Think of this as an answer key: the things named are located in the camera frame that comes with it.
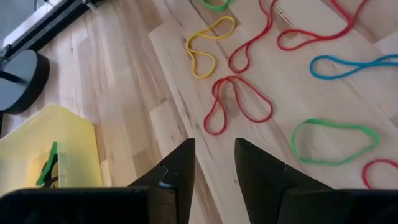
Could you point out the white globe lamp black base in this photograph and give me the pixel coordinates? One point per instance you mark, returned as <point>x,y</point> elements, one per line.
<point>21,81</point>

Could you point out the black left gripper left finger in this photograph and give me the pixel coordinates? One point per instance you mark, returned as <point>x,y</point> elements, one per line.
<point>177,186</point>

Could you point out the black metal rail frame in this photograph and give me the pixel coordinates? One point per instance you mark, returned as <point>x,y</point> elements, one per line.
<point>46,26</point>

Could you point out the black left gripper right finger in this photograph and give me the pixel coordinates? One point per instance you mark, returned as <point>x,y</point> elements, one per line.
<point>258,180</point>

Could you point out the green rubber band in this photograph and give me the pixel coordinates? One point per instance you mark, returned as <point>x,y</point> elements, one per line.
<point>46,165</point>
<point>335,124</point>
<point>216,8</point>

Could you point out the yellow rubber band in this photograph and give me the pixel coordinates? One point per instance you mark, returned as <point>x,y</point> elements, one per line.
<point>187,45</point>

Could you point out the red rubber band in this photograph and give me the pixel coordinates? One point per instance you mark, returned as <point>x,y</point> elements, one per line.
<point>318,38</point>
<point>238,71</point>
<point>364,174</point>
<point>228,77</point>

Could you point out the blue rubber band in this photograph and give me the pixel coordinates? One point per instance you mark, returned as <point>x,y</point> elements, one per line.
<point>362,65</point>

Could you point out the yellow translucent plastic bin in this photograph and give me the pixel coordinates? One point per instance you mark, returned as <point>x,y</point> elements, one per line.
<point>74,149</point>

